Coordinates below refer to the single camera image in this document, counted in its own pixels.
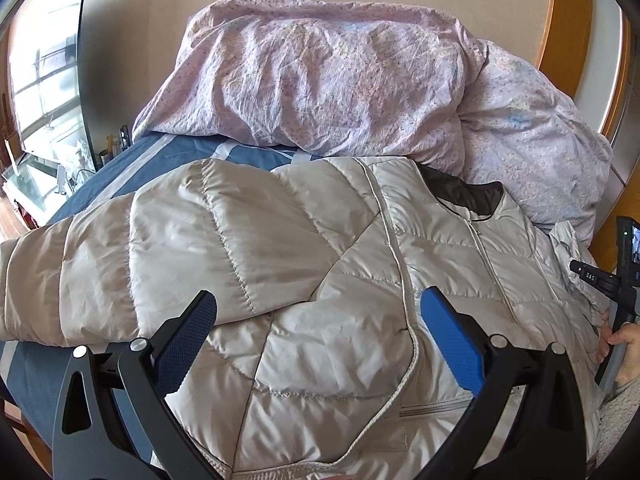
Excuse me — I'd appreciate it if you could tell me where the pink printed duvet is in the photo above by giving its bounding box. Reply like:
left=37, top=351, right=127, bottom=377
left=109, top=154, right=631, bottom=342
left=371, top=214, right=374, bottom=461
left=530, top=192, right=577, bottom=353
left=132, top=0, right=613, bottom=256

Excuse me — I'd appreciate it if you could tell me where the person's right hand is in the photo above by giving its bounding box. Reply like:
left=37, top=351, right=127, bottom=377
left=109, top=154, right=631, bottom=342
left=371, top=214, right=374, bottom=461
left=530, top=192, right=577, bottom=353
left=594, top=309, right=640, bottom=386

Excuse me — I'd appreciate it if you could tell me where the beige puffer jacket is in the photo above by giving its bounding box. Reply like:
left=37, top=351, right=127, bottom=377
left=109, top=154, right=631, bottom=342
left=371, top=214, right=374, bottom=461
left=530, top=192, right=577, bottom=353
left=0, top=156, right=613, bottom=480

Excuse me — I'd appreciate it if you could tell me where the orange wooden headboard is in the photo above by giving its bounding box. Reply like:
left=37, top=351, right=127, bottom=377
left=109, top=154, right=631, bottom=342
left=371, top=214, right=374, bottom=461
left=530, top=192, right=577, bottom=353
left=536, top=0, right=638, bottom=271

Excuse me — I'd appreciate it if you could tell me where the person's right forearm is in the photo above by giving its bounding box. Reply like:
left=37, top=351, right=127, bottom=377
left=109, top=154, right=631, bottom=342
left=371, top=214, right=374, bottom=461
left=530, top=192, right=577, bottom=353
left=597, top=377, right=640, bottom=471

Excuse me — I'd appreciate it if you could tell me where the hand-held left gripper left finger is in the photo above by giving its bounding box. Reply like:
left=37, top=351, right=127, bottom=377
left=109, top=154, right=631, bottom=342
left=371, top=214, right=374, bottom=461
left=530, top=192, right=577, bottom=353
left=52, top=290, right=236, bottom=480

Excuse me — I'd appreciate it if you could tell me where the blue striped bed sheet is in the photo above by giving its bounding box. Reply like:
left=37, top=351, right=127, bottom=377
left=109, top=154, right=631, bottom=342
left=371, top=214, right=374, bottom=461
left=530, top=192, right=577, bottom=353
left=0, top=132, right=311, bottom=466

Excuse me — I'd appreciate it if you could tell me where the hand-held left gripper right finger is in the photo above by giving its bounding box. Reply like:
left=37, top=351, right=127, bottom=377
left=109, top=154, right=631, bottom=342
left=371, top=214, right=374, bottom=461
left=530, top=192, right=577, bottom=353
left=415, top=287, right=588, bottom=480

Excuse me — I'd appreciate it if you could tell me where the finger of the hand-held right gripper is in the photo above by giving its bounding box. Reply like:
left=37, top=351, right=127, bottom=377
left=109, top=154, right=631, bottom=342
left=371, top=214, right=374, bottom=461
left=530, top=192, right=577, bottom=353
left=570, top=259, right=621, bottom=295

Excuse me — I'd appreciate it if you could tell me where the dark pen holder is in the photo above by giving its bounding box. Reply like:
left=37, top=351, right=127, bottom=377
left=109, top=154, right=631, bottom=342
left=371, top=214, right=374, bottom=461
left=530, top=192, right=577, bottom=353
left=97, top=127, right=133, bottom=168

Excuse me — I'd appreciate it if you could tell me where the glass television stand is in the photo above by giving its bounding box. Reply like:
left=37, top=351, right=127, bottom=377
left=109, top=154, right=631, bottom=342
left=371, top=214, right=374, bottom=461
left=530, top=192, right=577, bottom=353
left=0, top=149, right=96, bottom=213

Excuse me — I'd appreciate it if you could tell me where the black flat screen television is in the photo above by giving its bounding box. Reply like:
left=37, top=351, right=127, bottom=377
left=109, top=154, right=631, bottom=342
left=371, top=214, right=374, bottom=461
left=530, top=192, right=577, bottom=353
left=7, top=0, right=96, bottom=171

